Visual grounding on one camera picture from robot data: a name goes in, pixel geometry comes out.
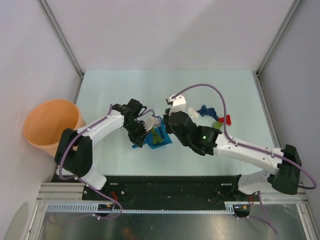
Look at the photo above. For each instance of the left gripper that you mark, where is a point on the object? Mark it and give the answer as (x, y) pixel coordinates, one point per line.
(138, 140)

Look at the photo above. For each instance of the blue plastic dustpan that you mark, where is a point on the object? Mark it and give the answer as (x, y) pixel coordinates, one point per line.
(148, 140)

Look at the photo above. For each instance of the green twisted paper scrap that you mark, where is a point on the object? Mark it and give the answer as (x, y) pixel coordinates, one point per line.
(156, 138)

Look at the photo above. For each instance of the small white paper scrap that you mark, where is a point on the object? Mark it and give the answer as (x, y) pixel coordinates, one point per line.
(193, 113)

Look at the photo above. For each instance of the dark blue twisted paper scrap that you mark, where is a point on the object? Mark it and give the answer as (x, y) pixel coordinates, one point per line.
(205, 111)

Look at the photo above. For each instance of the blue hand brush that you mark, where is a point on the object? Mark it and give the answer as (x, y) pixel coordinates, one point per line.
(162, 127)

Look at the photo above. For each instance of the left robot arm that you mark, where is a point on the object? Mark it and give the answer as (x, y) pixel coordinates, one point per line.
(74, 155)

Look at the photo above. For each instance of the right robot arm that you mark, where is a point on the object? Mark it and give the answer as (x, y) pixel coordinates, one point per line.
(279, 166)

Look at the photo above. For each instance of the green paper scrap right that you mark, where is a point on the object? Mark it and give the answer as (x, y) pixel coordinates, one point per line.
(218, 125)

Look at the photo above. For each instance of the small red paper scrap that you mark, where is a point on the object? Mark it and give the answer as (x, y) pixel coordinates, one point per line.
(225, 120)

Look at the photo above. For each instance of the orange plastic bucket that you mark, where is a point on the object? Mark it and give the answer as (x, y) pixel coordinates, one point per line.
(44, 125)

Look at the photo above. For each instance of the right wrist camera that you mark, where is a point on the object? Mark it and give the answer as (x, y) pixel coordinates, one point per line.
(177, 103)

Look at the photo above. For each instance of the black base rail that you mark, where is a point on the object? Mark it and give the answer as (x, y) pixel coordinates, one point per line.
(174, 193)

